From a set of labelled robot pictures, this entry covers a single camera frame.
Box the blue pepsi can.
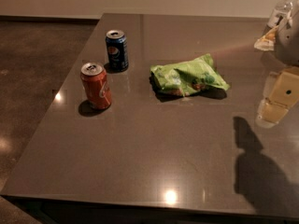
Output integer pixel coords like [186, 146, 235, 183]
[106, 30, 129, 72]

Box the green chip bag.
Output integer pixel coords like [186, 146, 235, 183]
[150, 53, 230, 97]

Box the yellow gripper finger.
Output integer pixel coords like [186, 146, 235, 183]
[256, 66, 299, 128]

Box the red coke can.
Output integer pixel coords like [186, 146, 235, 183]
[80, 62, 112, 110]

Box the clear plastic bottle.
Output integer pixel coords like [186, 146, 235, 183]
[267, 0, 294, 28]

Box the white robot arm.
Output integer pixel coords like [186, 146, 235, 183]
[256, 2, 299, 128]

